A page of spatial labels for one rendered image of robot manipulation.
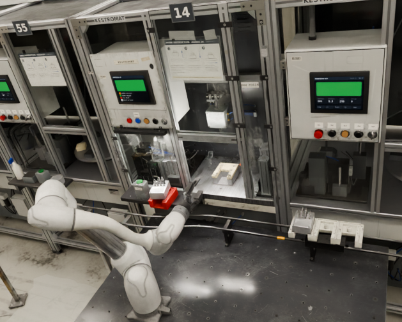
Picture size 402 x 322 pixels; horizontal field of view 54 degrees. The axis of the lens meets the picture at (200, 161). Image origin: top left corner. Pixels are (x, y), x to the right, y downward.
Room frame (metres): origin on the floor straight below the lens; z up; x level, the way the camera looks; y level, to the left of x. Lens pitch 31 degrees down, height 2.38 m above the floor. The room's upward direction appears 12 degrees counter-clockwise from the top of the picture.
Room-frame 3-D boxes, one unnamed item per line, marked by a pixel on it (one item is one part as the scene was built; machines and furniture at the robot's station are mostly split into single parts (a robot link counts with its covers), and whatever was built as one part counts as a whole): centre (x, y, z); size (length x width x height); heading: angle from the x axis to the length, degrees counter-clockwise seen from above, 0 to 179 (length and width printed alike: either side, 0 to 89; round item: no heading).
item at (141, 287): (1.44, 0.43, 0.85); 0.18 x 0.16 x 0.22; 13
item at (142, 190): (2.13, 0.40, 0.97); 0.08 x 0.08 x 0.12; 61
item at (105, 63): (2.28, 0.25, 1.60); 0.42 x 0.29 x 0.46; 61
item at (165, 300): (1.42, 0.41, 0.71); 0.22 x 0.18 x 0.06; 61
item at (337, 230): (1.54, -0.57, 0.84); 0.36 x 0.14 x 0.10; 61
